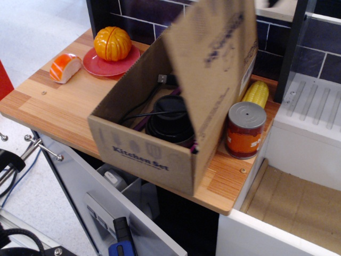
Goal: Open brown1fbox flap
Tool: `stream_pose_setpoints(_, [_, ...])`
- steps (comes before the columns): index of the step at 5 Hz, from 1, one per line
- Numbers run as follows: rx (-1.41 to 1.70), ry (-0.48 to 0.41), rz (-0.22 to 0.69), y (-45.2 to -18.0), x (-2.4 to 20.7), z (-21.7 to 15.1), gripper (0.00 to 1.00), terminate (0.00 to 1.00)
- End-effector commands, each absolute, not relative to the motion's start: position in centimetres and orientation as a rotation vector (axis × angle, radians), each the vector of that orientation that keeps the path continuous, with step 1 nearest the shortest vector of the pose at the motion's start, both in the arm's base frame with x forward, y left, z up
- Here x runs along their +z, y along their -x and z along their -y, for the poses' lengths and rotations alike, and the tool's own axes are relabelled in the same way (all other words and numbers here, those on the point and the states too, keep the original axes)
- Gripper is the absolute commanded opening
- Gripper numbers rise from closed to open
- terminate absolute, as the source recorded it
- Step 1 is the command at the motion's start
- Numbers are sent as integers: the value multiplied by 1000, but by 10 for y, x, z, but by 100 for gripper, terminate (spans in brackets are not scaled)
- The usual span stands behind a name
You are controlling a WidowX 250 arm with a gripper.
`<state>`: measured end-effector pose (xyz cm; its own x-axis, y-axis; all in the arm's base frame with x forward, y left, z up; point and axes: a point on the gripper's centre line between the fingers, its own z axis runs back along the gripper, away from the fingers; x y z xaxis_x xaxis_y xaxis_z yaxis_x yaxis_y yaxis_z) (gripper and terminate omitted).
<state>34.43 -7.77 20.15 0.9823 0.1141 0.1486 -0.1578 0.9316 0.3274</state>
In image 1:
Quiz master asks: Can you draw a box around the red toy plate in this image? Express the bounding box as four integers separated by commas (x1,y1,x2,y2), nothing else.
83,45,140,77

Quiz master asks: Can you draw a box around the orange white salmon sushi toy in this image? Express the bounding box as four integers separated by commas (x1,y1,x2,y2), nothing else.
50,53,82,84

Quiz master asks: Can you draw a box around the black usb cable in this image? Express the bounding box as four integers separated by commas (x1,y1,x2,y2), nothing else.
117,74,187,126

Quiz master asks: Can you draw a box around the black round device in box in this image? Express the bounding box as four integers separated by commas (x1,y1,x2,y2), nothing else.
145,95,194,148

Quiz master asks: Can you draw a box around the black blue tool handle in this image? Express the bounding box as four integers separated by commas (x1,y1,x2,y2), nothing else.
108,217,137,256

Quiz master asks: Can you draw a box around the orange toy pumpkin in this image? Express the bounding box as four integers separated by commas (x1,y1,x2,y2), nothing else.
94,27,132,61

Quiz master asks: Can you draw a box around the white sink unit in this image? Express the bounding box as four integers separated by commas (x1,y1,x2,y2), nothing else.
216,74,340,255

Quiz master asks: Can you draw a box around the brown cardboard kitchen set box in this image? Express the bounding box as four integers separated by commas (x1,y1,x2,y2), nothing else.
88,1,258,195

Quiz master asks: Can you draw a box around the grey box under counter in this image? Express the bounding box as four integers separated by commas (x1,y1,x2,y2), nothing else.
96,164,160,220

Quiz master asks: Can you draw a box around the black cable bottom left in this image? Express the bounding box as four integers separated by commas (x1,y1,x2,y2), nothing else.
0,228,46,256

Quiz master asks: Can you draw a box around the yellow toy corn cob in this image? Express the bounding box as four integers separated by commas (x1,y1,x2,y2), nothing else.
241,81,269,109

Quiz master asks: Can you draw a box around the orange toy soup can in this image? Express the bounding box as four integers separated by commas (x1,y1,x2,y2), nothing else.
226,101,267,159

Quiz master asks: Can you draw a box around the blue cable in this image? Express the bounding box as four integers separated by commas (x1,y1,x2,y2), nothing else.
0,149,42,209

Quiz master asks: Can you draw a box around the white cabinet door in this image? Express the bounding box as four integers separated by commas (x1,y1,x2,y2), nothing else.
34,132,187,255

